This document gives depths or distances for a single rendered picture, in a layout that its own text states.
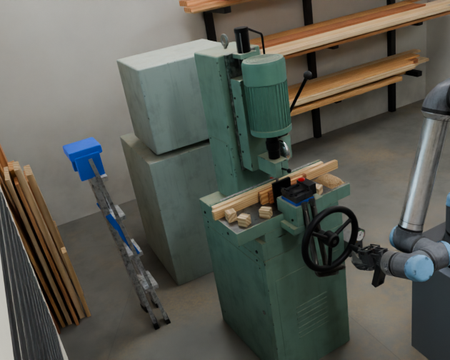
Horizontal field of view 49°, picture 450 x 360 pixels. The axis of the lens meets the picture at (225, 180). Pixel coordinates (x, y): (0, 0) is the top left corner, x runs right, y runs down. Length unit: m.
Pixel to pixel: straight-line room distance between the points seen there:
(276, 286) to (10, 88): 2.67
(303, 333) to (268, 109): 1.10
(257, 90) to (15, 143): 2.60
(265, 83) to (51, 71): 2.44
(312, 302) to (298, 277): 0.19
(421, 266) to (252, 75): 0.93
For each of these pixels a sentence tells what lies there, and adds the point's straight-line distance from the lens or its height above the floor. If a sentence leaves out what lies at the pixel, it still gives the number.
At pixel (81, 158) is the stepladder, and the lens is 2.47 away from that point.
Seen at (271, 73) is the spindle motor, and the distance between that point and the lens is 1.97.
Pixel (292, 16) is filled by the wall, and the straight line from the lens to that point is 4.85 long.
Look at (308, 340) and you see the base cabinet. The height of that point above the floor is 0.16.
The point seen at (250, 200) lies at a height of 0.93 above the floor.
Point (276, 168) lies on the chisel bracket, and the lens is 2.13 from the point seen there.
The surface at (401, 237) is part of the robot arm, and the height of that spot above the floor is 0.86.
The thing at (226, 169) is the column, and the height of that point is 0.97.
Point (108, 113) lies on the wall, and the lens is 4.26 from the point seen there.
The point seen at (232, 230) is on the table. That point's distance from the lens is 2.01.
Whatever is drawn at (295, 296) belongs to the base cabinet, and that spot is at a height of 0.46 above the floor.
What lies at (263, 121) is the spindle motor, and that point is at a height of 1.27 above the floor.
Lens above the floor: 1.94
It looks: 25 degrees down
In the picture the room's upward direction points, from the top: 10 degrees counter-clockwise
